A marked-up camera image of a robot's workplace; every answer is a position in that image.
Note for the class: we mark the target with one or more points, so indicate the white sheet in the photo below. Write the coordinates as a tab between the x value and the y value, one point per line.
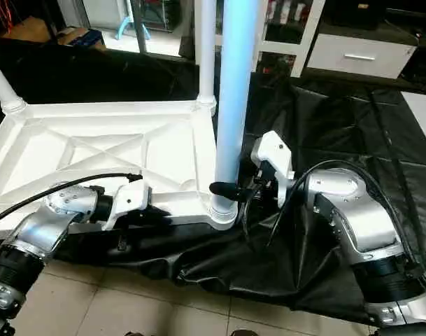
422	115

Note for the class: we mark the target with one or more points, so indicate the black work mat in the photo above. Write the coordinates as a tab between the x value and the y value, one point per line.
324	210

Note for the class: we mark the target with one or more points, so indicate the dark robot right foot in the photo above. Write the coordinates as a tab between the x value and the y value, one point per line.
244	332

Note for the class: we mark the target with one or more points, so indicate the white plastic table leg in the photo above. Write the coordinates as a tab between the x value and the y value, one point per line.
237	91
1	87
207	49

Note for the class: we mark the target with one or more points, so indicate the white low drawer unit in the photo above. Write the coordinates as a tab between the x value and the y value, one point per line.
359	56

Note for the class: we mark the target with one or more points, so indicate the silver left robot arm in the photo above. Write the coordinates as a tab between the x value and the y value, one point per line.
38	238

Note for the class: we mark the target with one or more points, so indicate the white plastic table top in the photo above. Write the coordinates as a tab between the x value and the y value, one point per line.
94	154

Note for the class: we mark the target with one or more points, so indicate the grey metal pole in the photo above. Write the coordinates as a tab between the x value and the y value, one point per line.
137	28

